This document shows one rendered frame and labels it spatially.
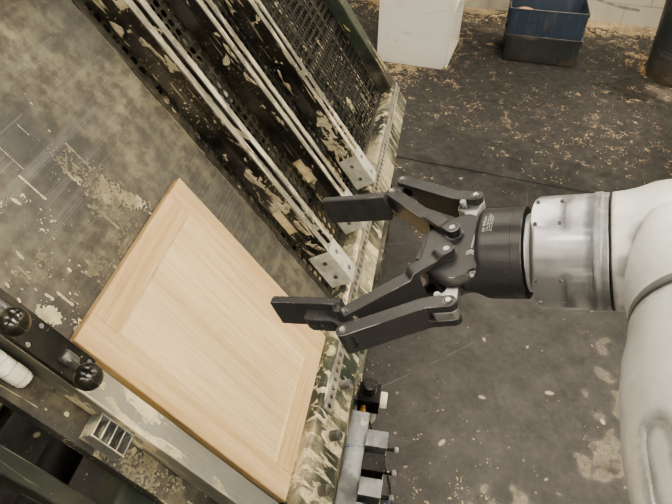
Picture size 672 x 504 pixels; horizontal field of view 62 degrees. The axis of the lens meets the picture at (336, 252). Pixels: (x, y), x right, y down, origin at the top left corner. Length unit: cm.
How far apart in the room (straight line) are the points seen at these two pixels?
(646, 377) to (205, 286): 97
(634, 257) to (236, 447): 91
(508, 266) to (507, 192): 311
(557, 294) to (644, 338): 10
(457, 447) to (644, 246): 201
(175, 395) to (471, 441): 154
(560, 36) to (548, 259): 469
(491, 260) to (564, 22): 464
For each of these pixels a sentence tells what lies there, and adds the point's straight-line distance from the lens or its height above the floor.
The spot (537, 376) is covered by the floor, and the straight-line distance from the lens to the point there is 265.
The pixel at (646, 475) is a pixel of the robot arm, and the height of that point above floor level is 181.
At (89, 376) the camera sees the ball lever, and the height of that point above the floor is 145.
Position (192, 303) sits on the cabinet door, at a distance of 116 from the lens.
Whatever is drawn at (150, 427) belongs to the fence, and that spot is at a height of 122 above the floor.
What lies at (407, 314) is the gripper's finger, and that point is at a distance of 44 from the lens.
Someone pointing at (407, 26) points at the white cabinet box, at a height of 31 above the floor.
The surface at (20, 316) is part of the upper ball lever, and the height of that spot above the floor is 155.
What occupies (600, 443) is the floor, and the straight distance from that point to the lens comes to 256.
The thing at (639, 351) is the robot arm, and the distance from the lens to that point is 36.
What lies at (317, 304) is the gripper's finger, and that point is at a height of 171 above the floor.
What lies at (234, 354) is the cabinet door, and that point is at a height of 111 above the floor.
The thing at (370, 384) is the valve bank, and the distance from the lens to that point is 153.
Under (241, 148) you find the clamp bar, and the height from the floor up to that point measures 133.
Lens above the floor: 207
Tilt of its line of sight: 44 degrees down
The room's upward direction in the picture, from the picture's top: straight up
